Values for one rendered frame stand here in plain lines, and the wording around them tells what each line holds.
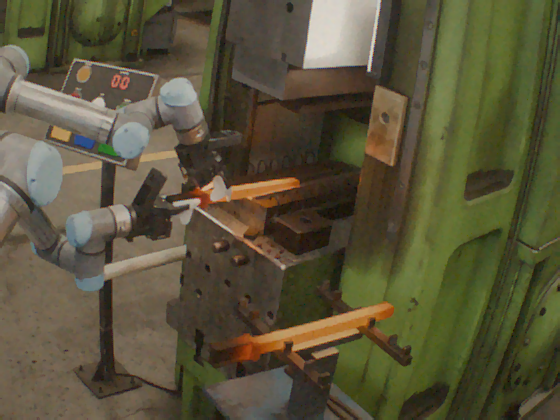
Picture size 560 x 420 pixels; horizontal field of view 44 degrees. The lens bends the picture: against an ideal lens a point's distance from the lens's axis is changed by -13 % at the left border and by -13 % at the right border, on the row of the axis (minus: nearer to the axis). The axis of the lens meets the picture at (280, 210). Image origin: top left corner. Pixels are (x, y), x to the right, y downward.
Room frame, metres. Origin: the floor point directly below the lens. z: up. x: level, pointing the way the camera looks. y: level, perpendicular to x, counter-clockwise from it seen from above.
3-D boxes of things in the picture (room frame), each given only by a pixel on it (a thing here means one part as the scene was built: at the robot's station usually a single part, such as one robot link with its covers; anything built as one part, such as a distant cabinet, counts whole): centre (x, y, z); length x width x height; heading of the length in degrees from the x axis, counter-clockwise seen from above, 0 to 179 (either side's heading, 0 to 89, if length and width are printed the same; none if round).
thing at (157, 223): (1.60, 0.31, 0.99); 0.12 x 0.08 x 0.09; 135
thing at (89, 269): (1.50, 0.43, 0.90); 0.11 x 0.08 x 0.11; 67
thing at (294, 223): (1.76, -0.07, 0.95); 0.12 x 0.08 x 0.06; 135
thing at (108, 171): (2.18, 0.55, 0.54); 0.04 x 0.04 x 1.08; 45
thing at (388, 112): (1.71, -0.21, 1.27); 0.09 x 0.02 x 0.17; 45
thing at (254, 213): (1.99, -0.05, 0.96); 0.42 x 0.20 x 0.09; 135
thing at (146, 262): (2.02, 0.41, 0.62); 0.44 x 0.05 x 0.05; 135
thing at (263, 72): (1.99, -0.05, 1.32); 0.42 x 0.20 x 0.10; 135
